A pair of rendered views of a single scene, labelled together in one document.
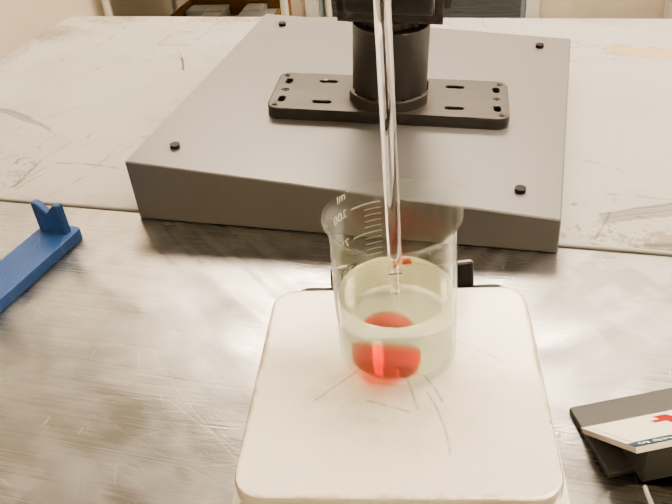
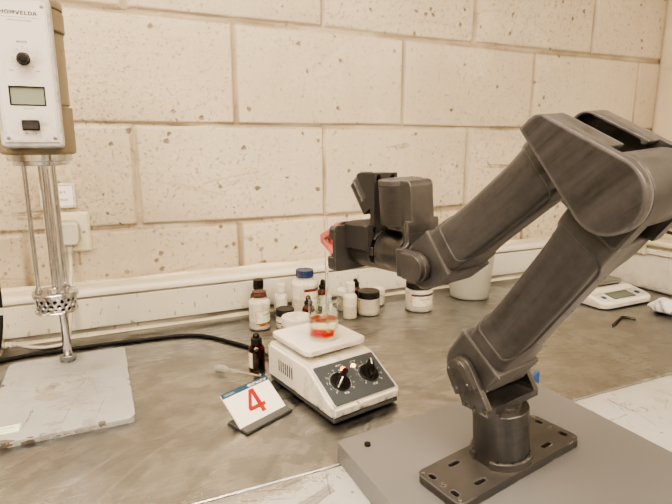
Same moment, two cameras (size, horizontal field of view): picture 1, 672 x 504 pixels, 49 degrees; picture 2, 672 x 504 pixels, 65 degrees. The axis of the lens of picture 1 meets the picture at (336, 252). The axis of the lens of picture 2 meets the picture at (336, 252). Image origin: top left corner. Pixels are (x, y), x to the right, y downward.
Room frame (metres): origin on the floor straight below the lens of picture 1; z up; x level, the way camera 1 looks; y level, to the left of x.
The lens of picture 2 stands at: (0.86, -0.58, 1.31)
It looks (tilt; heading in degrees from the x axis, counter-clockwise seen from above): 12 degrees down; 137
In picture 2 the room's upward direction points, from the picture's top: straight up
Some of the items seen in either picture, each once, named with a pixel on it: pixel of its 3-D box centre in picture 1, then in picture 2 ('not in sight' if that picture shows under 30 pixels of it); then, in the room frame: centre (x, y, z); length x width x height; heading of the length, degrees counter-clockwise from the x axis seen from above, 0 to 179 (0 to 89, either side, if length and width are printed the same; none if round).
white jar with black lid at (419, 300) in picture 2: not in sight; (419, 295); (0.08, 0.43, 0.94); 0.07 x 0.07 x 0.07
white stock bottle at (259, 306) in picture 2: not in sight; (259, 309); (-0.08, 0.06, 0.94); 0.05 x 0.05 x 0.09
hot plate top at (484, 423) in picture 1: (396, 384); (318, 336); (0.22, -0.02, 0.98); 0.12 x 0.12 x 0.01; 82
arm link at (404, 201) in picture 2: not in sight; (415, 225); (0.45, -0.05, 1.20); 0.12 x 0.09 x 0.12; 168
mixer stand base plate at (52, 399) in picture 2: not in sight; (65, 389); (-0.04, -0.35, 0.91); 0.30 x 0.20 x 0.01; 161
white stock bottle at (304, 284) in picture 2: not in sight; (304, 292); (-0.07, 0.19, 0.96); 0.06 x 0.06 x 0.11
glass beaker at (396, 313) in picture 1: (401, 280); (322, 317); (0.24, -0.03, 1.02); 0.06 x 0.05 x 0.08; 117
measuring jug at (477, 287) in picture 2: not in sight; (467, 267); (0.09, 0.64, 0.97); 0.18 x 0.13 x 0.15; 154
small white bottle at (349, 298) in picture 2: not in sight; (350, 300); (0.01, 0.26, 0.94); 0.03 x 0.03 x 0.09
